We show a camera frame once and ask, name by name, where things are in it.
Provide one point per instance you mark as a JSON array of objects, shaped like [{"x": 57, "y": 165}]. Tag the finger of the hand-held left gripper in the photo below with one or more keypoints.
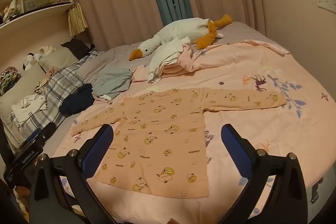
[{"x": 49, "y": 130}]

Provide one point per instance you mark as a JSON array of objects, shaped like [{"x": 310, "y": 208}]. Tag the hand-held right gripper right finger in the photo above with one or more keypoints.
[{"x": 231, "y": 145}]

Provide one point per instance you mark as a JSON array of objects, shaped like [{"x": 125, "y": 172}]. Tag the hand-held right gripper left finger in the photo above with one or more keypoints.
[{"x": 98, "y": 145}]

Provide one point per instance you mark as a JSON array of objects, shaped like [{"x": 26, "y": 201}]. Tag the orange duck print shirt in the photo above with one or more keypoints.
[{"x": 162, "y": 140}]

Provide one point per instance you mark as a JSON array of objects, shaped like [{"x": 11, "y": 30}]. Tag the pink folded clothes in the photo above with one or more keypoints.
[{"x": 186, "y": 61}]

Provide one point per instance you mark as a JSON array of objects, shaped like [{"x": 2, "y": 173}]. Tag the white folded clothes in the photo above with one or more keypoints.
[{"x": 162, "y": 56}]

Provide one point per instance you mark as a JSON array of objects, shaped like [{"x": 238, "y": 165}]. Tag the white printed garment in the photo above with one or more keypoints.
[{"x": 27, "y": 106}]

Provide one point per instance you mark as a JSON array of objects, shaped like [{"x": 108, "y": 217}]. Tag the pink printed blanket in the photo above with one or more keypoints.
[{"x": 262, "y": 129}]

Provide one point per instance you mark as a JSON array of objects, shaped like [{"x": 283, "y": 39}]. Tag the navy garment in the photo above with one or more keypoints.
[{"x": 76, "y": 103}]

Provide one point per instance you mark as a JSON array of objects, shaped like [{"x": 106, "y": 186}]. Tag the plaid blanket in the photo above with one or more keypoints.
[{"x": 60, "y": 82}]

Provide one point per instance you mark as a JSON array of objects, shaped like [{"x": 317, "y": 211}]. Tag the multicoloured cloth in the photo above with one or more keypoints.
[{"x": 9, "y": 79}]

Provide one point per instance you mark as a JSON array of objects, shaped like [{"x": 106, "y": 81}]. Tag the grey garment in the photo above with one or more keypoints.
[{"x": 113, "y": 79}]

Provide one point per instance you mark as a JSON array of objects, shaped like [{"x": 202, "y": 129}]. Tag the black and white plush toy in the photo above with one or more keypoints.
[{"x": 28, "y": 60}]

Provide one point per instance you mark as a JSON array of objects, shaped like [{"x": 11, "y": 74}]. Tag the beige pillow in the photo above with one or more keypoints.
[{"x": 59, "y": 57}]

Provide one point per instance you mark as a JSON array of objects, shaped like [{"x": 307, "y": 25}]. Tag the beige plush toy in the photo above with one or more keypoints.
[{"x": 47, "y": 50}]

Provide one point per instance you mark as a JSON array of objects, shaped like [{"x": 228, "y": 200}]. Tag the black garment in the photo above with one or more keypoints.
[{"x": 78, "y": 47}]

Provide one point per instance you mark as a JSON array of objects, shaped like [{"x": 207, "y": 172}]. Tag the grey bed sheet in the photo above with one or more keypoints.
[{"x": 115, "y": 56}]

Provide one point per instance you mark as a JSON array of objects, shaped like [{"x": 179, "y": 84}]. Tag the tan striped cloth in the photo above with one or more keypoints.
[{"x": 76, "y": 19}]

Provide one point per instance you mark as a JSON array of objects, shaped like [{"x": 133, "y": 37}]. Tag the white goose plush toy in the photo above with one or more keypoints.
[{"x": 183, "y": 27}]

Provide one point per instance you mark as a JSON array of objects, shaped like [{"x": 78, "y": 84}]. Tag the white wall socket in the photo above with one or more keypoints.
[{"x": 326, "y": 3}]

